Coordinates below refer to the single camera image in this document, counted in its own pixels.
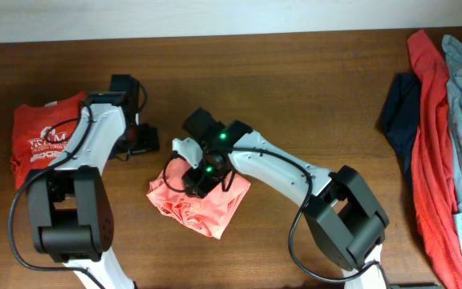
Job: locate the salmon pink t-shirt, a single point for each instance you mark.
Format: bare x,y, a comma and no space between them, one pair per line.
209,215

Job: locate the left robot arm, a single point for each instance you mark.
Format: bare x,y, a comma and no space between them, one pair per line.
70,214

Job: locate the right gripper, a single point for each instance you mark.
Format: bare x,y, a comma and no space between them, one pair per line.
200,184

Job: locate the red orange garment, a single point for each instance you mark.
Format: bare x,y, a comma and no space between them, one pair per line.
432,169

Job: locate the folded red printed t-shirt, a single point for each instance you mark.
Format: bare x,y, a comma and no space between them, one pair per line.
40,134

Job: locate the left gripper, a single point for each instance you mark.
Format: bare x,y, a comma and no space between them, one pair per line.
149,141

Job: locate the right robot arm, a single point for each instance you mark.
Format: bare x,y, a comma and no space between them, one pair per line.
345,218

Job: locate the navy blue garment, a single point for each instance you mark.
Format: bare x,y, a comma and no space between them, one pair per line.
400,117

